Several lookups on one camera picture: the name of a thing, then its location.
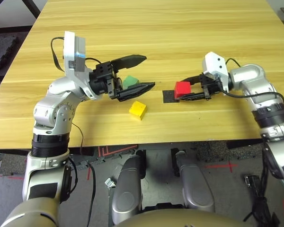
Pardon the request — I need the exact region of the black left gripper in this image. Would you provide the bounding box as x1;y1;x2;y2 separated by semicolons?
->
89;54;156;102

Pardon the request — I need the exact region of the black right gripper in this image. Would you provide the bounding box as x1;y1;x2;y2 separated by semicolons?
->
179;73;224;102

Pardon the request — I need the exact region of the green wooden block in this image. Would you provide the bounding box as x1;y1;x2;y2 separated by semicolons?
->
122;75;140;89

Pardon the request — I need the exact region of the red wooden block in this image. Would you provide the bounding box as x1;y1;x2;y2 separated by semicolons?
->
174;81;192;99

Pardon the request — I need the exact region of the yellow wooden block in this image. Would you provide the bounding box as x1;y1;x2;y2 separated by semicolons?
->
129;100;147;121

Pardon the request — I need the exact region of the black square marker patch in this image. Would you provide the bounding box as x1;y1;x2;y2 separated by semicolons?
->
162;90;180;104

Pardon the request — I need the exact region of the speckled dark foam mat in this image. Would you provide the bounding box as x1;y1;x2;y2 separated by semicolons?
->
193;140;263;163

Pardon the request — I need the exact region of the red tape cross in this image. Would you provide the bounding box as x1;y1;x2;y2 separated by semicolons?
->
204;160;237;173

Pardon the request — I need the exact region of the silver right robot leg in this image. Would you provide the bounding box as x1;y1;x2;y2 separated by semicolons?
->
175;151;215;212

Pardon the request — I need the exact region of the silver robot leg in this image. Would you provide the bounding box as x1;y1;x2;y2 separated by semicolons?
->
175;151;215;212
111;155;146;225

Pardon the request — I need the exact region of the dark puzzle mat piece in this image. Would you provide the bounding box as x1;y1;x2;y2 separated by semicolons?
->
70;153;105;171

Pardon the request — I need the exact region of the black metal floor stand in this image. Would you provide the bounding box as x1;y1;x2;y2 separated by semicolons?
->
244;175;280;227

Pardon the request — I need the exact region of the silver left robot leg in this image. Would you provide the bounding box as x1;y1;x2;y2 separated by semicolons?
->
111;155;146;225

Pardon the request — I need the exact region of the black robot pelvis block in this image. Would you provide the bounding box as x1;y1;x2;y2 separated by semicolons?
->
144;202;185;211

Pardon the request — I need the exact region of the dark foam floor mat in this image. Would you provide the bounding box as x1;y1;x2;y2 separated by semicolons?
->
0;35;21;74

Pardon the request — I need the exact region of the tan robot torso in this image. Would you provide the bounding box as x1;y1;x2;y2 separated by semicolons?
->
113;209;251;227

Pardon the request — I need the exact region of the grey puzzle floor mat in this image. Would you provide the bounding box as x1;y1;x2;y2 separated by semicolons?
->
0;152;29;177

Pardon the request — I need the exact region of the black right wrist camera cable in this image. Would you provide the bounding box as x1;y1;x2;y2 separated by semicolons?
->
216;58;284;107

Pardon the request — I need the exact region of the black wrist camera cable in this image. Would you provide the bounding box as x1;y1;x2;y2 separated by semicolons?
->
216;58;284;107
51;36;102;227

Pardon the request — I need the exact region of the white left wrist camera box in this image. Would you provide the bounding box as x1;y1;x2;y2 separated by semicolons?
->
62;31;102;101

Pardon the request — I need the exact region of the small silver metal bracket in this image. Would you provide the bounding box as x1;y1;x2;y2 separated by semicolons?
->
105;177;116;189

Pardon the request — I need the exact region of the black left wrist camera cable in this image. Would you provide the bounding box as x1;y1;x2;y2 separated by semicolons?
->
51;36;102;227

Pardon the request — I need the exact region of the black hanging cable bundle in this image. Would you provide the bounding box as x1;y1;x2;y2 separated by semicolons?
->
243;141;281;227

